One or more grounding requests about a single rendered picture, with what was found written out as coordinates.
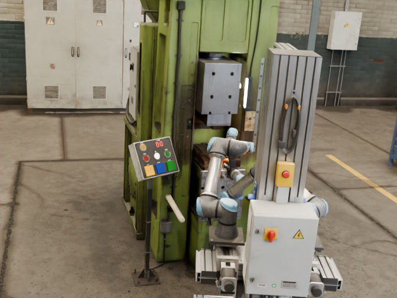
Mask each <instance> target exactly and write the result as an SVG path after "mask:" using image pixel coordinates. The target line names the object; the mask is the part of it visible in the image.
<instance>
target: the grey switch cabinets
mask: <svg viewBox="0 0 397 298"><path fill-rule="evenodd" d="M141 22H144V9H143V7H142V5H141V2H140V0H24V25H25V56H26V73H27V77H26V81H27V104H28V114H99V113H126V104H127V100H128V96H129V84H130V60H129V53H130V52H131V47H132V46H139V29H140V23H141Z"/></svg>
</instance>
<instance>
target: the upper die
mask: <svg viewBox="0 0 397 298"><path fill-rule="evenodd" d="M195 116H196V117H197V118H198V119H199V120H200V121H202V122H203V123H204V124H205V125H206V126H230V124H231V116H232V114H230V113H228V114H210V113H209V114H201V113H200V112H199V111H197V110H196V109H195Z"/></svg>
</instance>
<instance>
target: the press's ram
mask: <svg viewBox="0 0 397 298"><path fill-rule="evenodd" d="M204 56H205V55H198V73H197V91H196V110H197V111H199V112H200V113H201V114H209V113H210V114H228V113H230V114H237V109H238V101H239V89H240V88H241V84H240V76H241V68H242V64H241V63H238V62H236V61H234V60H232V59H230V58H228V57H226V56H222V59H220V60H212V59H205V58H204Z"/></svg>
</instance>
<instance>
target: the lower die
mask: <svg viewBox="0 0 397 298"><path fill-rule="evenodd" d="M203 143H207V142H201V144H195V145H196V146H197V147H198V148H195V147H196V146H194V149H195V156H196V149H200V151H201V152H202V153H203V154H204V155H205V157H204V155H201V163H202V165H203V166H204V167H205V169H208V168H209V163H210V157H209V154H208V153H207V147H206V146H205V145H204V144H203ZM207 144H208V143H207ZM193 153H194V150H193Z"/></svg>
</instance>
